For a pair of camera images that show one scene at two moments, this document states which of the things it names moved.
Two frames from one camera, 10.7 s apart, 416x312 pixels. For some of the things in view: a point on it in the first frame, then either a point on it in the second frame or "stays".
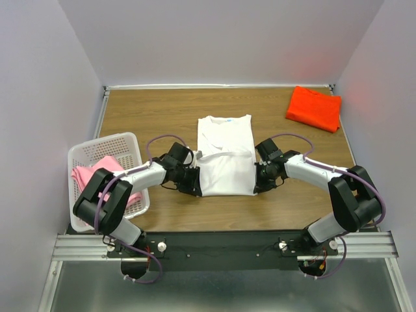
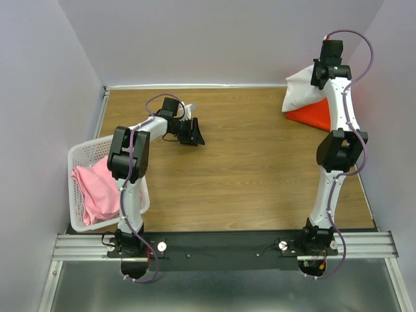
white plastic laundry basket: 123,148 stays
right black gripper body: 262,171 to 316,64
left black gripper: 194,186 to 193,137
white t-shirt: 227,166 to 299,91
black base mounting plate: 223,251 stays
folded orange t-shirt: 323,111 stays
